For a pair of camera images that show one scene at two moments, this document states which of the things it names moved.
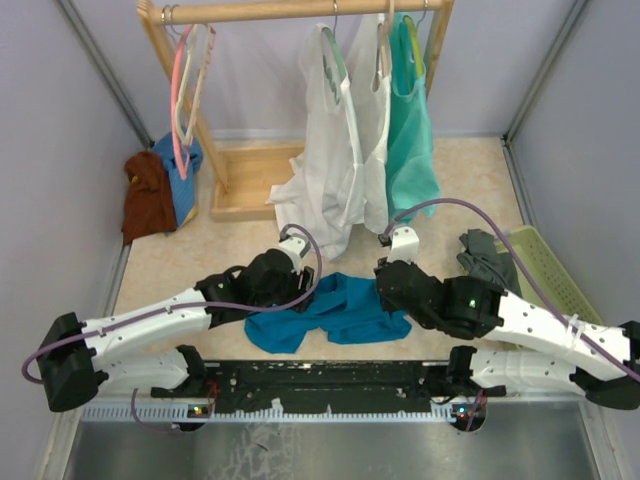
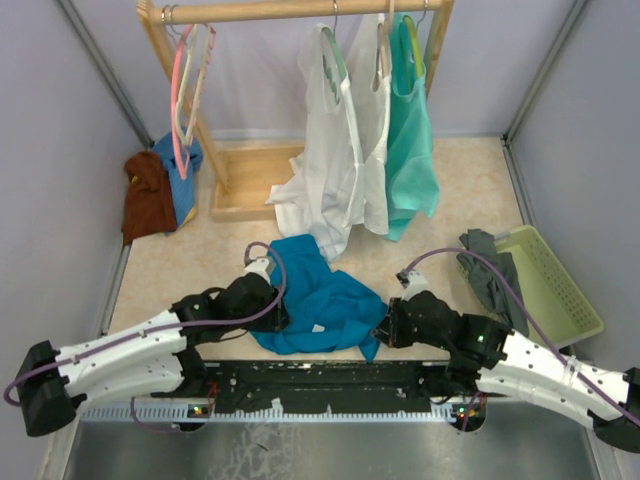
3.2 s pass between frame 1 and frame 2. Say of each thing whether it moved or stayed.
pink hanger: stayed
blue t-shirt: moved
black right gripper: moved
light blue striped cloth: stayed
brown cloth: stayed
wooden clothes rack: stayed
